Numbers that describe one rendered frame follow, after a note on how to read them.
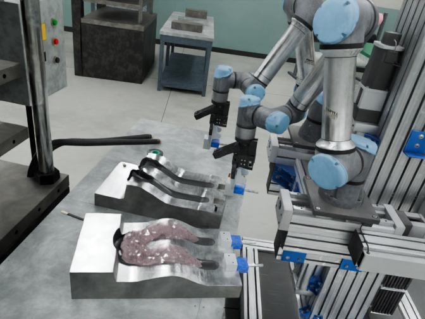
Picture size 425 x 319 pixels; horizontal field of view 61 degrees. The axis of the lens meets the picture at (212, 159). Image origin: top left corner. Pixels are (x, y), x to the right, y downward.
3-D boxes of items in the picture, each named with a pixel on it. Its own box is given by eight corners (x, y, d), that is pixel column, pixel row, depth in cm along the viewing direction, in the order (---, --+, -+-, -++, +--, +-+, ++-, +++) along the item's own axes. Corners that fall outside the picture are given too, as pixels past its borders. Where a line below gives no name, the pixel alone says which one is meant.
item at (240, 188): (257, 195, 146) (260, 183, 144) (256, 201, 142) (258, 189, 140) (226, 188, 149) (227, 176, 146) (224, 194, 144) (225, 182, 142)
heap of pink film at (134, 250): (198, 233, 128) (200, 216, 124) (203, 272, 113) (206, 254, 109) (123, 231, 124) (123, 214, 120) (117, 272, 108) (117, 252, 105)
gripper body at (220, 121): (226, 129, 168) (229, 104, 162) (207, 126, 168) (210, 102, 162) (226, 122, 175) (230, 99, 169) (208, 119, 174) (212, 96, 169)
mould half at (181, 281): (226, 240, 136) (231, 217, 131) (239, 297, 114) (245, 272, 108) (86, 237, 127) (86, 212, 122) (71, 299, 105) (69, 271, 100)
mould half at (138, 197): (227, 195, 161) (232, 169, 155) (218, 233, 139) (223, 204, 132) (120, 173, 166) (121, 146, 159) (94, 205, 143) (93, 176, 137)
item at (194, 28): (207, 62, 672) (214, 9, 627) (205, 97, 506) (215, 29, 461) (169, 57, 667) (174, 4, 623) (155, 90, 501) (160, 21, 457)
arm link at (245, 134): (234, 127, 131) (238, 120, 138) (233, 138, 133) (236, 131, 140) (255, 131, 129) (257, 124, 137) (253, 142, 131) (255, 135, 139)
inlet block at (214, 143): (229, 148, 180) (231, 138, 177) (229, 152, 175) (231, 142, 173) (203, 143, 179) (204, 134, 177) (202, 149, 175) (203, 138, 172)
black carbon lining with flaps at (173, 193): (214, 187, 153) (217, 168, 149) (207, 209, 139) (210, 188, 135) (135, 170, 156) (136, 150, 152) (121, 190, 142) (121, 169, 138)
